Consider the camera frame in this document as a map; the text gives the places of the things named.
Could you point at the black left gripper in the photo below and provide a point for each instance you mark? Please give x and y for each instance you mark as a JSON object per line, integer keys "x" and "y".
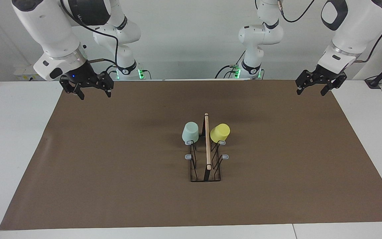
{"x": 323, "y": 77}

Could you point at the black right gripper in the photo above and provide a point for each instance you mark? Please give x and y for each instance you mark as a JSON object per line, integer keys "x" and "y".
{"x": 81, "y": 78}

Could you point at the pale green plastic cup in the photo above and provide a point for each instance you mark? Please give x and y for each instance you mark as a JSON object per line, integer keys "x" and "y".
{"x": 190, "y": 132}

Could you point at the yellow plastic cup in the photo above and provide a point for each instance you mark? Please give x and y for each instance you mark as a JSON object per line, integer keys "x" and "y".
{"x": 220, "y": 132}

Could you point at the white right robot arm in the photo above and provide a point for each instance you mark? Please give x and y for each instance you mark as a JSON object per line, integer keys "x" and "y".
{"x": 45, "y": 30}

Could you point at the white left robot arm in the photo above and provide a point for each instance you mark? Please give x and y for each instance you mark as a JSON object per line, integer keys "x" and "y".
{"x": 353, "y": 30}

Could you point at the brown table mat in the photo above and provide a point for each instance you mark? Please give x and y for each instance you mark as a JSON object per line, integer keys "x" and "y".
{"x": 128, "y": 199}

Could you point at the white wall socket box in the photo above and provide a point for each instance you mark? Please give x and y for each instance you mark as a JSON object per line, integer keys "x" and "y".
{"x": 23, "y": 74}

